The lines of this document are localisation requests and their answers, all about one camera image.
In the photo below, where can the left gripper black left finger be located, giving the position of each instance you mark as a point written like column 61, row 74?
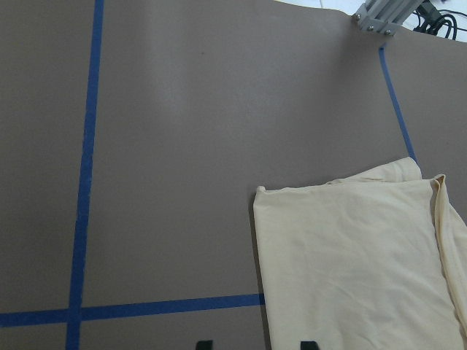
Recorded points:
column 204, row 345

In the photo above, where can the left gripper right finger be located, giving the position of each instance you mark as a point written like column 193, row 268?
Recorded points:
column 308, row 345

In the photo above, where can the beige long sleeve shirt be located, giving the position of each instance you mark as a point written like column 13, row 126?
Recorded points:
column 372, row 261

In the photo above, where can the aluminium frame post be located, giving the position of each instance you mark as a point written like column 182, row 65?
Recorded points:
column 384, row 16

